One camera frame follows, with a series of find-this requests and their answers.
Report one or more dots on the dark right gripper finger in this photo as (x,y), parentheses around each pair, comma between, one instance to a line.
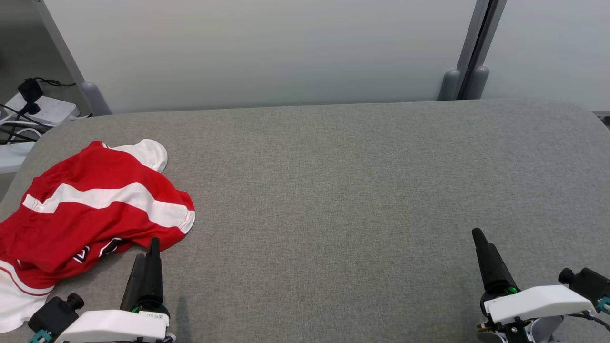
(485,262)
(503,276)

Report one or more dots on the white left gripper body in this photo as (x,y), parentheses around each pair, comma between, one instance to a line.
(109,326)

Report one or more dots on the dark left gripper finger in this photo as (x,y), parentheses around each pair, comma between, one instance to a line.
(133,286)
(153,276)

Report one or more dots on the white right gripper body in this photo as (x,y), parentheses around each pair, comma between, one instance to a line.
(533,302)

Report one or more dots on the red shorts with white stripe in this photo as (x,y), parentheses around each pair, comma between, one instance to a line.
(95,224)

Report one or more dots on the red Bulls jersey white sleeves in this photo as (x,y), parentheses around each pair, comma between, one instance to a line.
(150,152)

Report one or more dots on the white power strip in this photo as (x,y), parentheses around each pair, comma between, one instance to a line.
(52,108)

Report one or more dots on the black power adapter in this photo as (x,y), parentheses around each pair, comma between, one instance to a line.
(31,90)

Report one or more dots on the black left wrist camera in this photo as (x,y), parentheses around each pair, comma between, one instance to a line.
(55,314)

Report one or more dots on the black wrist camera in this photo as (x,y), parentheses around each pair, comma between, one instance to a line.
(588,283)
(55,314)

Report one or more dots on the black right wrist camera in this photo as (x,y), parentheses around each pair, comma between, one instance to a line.
(588,283)

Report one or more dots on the teal left camera connector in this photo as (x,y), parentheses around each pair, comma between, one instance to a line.
(39,337)

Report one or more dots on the teal camera connector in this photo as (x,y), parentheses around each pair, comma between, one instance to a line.
(39,337)
(605,305)

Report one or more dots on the teal right camera connector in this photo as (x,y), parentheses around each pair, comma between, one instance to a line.
(605,305)

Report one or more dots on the grey partition post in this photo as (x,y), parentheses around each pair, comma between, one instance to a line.
(450,85)
(479,81)
(90,97)

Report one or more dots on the grey partition base rail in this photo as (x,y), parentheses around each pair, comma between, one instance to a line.
(601,114)

